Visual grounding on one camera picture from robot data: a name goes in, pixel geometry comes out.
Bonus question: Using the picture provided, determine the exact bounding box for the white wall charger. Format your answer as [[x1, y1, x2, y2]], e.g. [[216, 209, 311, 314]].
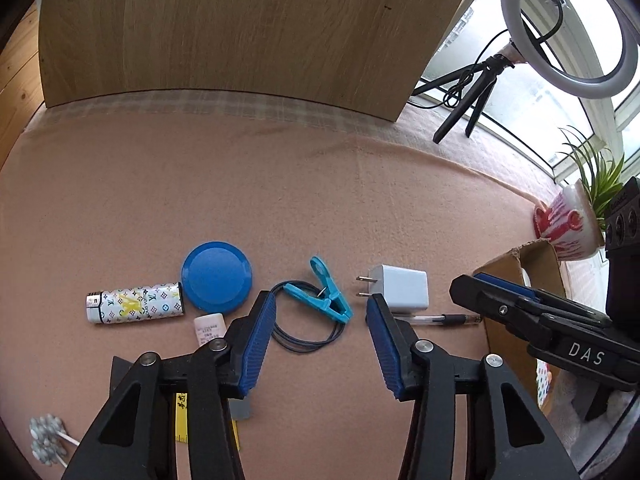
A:
[[356, 264, 430, 313]]

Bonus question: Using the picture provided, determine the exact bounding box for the large light wood board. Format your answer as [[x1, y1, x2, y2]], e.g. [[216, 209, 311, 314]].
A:
[[37, 0, 486, 123]]

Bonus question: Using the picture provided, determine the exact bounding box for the patterned tissue pack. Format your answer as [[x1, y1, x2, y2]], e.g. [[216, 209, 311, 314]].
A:
[[536, 364, 553, 407]]

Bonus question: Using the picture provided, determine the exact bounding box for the black cord loop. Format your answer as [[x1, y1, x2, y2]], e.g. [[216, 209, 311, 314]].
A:
[[270, 281, 346, 355]]

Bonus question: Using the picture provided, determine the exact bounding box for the pine plank panel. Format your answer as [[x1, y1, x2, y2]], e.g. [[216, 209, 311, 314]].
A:
[[0, 0, 46, 171]]

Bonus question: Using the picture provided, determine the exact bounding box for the white massager with grey balls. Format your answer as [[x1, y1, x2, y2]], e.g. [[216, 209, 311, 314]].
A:
[[29, 414, 81, 467]]

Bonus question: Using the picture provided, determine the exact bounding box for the small white bottle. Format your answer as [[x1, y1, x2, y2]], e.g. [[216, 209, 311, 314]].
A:
[[194, 312, 253, 422]]

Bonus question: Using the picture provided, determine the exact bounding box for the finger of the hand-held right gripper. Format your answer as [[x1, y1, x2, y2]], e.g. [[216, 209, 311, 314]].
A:
[[449, 275, 566, 349], [472, 272, 614, 332]]

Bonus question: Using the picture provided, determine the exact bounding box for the green spider plant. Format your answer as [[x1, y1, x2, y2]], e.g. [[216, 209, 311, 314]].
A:
[[557, 127, 628, 233]]

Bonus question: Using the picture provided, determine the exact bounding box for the yellow black card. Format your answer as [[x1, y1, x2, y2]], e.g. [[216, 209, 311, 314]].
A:
[[174, 394, 241, 451]]

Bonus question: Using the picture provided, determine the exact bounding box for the white patterned lighter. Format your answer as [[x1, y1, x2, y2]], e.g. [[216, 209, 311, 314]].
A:
[[85, 282, 185, 325]]

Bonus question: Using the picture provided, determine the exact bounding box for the clear pen with black cap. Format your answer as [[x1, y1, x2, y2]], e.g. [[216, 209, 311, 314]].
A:
[[392, 312, 483, 328]]

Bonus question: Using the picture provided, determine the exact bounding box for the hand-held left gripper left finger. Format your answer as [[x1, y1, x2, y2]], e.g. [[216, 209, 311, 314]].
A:
[[60, 290, 277, 480]]

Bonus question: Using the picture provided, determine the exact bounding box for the pink table cloth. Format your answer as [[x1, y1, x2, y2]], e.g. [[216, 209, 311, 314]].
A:
[[0, 105, 571, 480]]

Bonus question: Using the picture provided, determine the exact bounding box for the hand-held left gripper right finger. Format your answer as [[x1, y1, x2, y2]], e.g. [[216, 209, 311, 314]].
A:
[[366, 294, 583, 480]]

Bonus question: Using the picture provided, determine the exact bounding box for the black tripod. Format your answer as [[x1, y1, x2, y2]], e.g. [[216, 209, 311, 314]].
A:
[[412, 54, 516, 145]]

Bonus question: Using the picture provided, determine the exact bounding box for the cardboard box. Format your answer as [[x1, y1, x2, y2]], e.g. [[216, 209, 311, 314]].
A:
[[472, 240, 568, 408]]

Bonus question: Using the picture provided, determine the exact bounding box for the round blue lid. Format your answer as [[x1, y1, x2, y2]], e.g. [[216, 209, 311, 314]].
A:
[[181, 242, 254, 313]]

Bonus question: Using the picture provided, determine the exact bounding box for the white red flower pot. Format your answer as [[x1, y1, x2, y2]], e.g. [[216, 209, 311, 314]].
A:
[[532, 179, 607, 262]]

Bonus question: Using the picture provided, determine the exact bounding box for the ring light on tripod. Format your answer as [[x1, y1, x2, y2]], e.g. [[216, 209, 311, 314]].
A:
[[410, 0, 640, 191]]

